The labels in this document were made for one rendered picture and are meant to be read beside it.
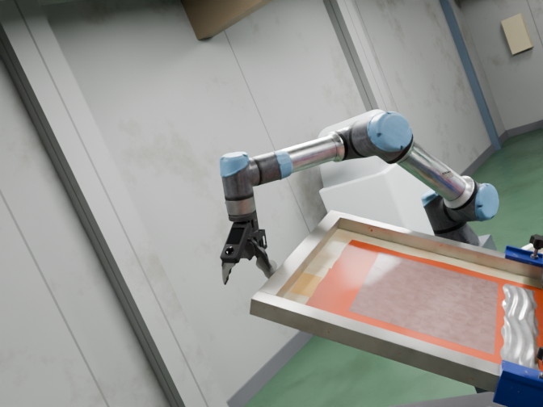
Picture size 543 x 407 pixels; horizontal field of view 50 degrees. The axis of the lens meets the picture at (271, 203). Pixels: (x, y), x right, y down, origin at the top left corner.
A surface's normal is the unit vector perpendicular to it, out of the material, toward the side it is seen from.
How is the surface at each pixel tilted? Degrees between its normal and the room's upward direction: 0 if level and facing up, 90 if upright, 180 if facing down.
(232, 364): 90
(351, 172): 79
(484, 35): 90
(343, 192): 90
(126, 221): 90
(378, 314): 32
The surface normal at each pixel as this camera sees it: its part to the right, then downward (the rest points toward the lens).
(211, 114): 0.72, -0.21
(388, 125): 0.41, -0.13
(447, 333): 0.11, -0.92
